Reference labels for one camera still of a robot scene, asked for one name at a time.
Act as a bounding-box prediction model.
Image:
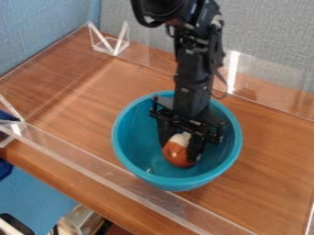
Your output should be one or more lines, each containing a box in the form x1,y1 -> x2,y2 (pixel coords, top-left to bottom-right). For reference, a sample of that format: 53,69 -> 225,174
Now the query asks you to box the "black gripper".
149,95 -> 228,162

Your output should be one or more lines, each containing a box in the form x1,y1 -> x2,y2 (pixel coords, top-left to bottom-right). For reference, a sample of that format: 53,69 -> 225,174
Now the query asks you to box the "brown and white toy mushroom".
161,132 -> 195,168

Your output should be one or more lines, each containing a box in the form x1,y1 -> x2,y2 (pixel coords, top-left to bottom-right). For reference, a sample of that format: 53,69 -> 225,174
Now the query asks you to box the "blue plastic bowl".
112,90 -> 243,192

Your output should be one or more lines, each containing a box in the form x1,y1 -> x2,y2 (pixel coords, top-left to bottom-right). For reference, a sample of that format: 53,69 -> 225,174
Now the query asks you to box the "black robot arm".
129,0 -> 225,167

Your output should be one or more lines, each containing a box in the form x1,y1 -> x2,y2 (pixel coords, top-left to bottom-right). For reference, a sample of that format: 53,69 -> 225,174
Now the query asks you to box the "clear acrylic front barrier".
0,122 -> 255,235

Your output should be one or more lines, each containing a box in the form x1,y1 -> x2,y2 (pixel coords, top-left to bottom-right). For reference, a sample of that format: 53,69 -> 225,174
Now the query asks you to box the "clear acrylic barrier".
0,122 -> 255,235
86,21 -> 314,122

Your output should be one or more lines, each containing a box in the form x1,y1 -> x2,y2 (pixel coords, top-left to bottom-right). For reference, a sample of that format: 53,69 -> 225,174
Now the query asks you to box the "clear acrylic back barrier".
86,21 -> 314,122

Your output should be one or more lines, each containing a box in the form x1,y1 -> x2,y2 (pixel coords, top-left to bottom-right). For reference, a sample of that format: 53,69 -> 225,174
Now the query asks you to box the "clear plastic box below table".
49,205 -> 104,235

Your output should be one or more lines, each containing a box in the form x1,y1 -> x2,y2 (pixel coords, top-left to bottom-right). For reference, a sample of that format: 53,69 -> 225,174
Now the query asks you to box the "blue object at left edge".
0,109 -> 20,180

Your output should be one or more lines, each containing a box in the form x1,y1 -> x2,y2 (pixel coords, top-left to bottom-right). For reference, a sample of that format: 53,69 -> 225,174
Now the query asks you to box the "black and white object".
0,213 -> 34,235

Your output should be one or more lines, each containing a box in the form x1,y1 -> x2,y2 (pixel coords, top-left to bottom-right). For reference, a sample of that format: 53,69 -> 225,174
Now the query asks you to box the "clear acrylic corner bracket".
86,22 -> 129,57

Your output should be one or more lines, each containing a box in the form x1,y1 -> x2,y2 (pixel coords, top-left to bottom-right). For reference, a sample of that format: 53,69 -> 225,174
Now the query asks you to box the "clear acrylic left bracket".
0,95 -> 24,149

